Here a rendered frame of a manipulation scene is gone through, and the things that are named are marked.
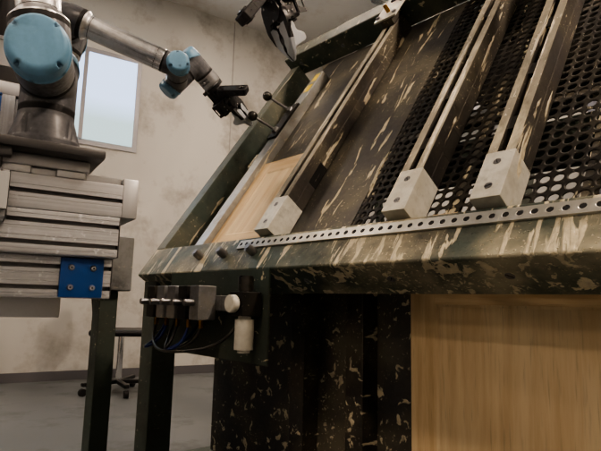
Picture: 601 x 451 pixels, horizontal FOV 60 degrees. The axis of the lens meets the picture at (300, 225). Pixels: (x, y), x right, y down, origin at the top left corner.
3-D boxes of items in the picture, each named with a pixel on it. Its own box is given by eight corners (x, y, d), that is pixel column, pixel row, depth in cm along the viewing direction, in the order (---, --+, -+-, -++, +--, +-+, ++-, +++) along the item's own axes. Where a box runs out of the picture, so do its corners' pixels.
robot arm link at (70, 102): (78, 123, 125) (82, 69, 127) (73, 103, 112) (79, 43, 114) (21, 115, 121) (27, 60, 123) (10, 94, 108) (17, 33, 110)
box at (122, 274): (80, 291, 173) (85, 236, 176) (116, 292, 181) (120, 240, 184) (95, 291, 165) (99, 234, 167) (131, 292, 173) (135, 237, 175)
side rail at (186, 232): (177, 268, 198) (156, 249, 193) (304, 87, 252) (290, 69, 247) (185, 267, 193) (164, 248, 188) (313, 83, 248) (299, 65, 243)
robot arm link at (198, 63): (172, 61, 190) (187, 46, 193) (192, 84, 195) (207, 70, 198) (179, 57, 184) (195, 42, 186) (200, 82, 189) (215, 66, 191)
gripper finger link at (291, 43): (316, 52, 127) (301, 15, 126) (297, 56, 124) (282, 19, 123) (308, 56, 130) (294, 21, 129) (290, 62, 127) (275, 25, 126)
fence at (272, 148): (201, 254, 177) (193, 246, 175) (320, 81, 224) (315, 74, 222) (209, 253, 173) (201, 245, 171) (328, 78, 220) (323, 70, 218)
